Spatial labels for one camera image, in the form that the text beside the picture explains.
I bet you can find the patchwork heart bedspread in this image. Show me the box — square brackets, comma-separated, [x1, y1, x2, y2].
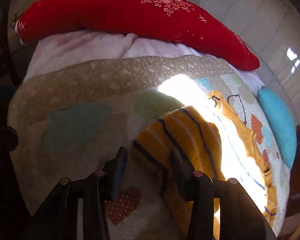
[7, 55, 292, 240]

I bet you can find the red patterned quilt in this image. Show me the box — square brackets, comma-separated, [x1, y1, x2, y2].
[15, 0, 260, 71]

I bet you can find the yellow striped knit sweater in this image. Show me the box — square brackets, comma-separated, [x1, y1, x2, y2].
[132, 90, 277, 234]

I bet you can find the white glossy wardrobe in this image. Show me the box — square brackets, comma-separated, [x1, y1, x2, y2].
[200, 0, 300, 125]

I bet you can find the blue knit pillow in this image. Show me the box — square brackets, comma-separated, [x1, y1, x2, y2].
[257, 86, 297, 169]

